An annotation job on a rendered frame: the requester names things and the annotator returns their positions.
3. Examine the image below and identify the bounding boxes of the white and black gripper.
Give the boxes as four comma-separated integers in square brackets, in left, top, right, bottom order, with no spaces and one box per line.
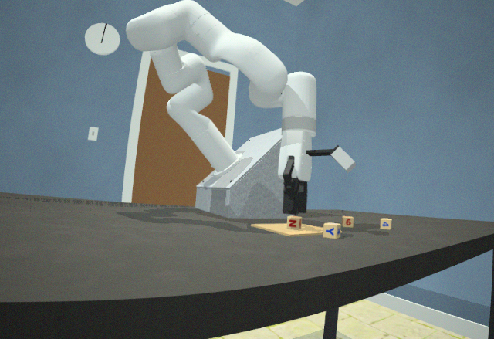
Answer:
[278,129,316,215]

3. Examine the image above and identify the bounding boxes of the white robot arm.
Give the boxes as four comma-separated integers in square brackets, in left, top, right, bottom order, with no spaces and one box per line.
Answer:
[126,0,316,177]

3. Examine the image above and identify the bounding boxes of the tan flat mat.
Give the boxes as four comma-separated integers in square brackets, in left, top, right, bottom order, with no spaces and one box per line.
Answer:
[251,224,323,236]

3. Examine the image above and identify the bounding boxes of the cream letter block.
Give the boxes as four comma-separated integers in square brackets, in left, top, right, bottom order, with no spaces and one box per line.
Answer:
[342,216,354,228]
[323,223,341,239]
[286,216,302,230]
[380,219,392,230]

